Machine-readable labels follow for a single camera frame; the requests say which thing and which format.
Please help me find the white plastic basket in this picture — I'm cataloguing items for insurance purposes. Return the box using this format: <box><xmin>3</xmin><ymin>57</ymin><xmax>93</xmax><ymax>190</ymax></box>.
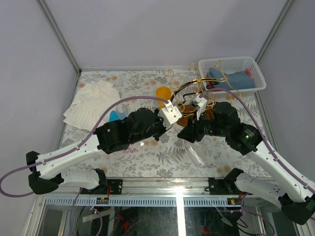
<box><xmin>198</xmin><ymin>56</ymin><xmax>266</xmax><ymax>96</ymax></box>

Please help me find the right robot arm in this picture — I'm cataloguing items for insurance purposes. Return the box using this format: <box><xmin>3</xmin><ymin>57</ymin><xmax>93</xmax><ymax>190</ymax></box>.
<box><xmin>178</xmin><ymin>102</ymin><xmax>315</xmax><ymax>225</ymax></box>

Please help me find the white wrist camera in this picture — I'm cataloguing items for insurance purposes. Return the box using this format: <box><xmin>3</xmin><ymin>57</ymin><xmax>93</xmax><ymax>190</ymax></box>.
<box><xmin>158</xmin><ymin>100</ymin><xmax>183</xmax><ymax>129</ymax></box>
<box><xmin>191</xmin><ymin>95</ymin><xmax>207</xmax><ymax>120</ymax></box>

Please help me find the yellow plastic goblet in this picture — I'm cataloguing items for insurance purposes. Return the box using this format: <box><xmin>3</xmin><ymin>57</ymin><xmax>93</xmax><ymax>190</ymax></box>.
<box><xmin>156</xmin><ymin>87</ymin><xmax>172</xmax><ymax>100</ymax></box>

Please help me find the blue plastic wine glass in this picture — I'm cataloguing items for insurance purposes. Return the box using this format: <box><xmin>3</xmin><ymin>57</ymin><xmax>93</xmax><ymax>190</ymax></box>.
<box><xmin>109</xmin><ymin>111</ymin><xmax>125</xmax><ymax>121</ymax></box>

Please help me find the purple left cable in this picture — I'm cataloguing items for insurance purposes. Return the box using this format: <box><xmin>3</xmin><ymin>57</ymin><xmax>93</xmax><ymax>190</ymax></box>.
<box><xmin>0</xmin><ymin>95</ymin><xmax>170</xmax><ymax>198</ymax></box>

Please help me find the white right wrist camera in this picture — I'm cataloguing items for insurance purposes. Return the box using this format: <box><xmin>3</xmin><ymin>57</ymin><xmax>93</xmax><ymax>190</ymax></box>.
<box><xmin>191</xmin><ymin>95</ymin><xmax>207</xmax><ymax>120</ymax></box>

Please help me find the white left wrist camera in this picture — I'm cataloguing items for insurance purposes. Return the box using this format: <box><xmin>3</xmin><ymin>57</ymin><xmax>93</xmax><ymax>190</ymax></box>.
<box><xmin>158</xmin><ymin>100</ymin><xmax>183</xmax><ymax>129</ymax></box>

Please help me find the white cloth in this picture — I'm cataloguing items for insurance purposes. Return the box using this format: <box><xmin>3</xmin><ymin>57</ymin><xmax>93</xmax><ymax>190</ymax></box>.
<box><xmin>63</xmin><ymin>80</ymin><xmax>121</xmax><ymax>131</ymax></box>

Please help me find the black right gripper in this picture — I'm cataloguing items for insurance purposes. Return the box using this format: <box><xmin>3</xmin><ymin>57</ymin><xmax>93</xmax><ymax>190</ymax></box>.
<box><xmin>177</xmin><ymin>109</ymin><xmax>228</xmax><ymax>143</ymax></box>

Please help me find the aluminium mounting rail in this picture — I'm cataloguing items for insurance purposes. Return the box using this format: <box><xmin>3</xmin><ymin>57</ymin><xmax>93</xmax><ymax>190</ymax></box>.
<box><xmin>109</xmin><ymin>177</ymin><xmax>240</xmax><ymax>197</ymax></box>

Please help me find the blue cloth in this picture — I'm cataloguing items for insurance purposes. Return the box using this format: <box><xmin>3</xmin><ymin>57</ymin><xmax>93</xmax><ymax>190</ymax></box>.
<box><xmin>206</xmin><ymin>67</ymin><xmax>255</xmax><ymax>89</ymax></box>

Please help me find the gold wire wine glass rack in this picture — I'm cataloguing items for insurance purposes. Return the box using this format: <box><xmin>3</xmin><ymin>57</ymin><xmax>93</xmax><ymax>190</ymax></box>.
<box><xmin>163</xmin><ymin>59</ymin><xmax>241</xmax><ymax>118</ymax></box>

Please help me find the slotted cable duct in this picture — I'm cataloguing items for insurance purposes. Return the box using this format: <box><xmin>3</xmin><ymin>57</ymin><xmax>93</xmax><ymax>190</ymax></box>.
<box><xmin>46</xmin><ymin>196</ymin><xmax>240</xmax><ymax>207</ymax></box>

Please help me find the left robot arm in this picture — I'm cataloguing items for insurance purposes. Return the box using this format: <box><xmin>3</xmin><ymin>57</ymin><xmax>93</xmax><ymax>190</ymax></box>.
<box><xmin>26</xmin><ymin>108</ymin><xmax>166</xmax><ymax>195</ymax></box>

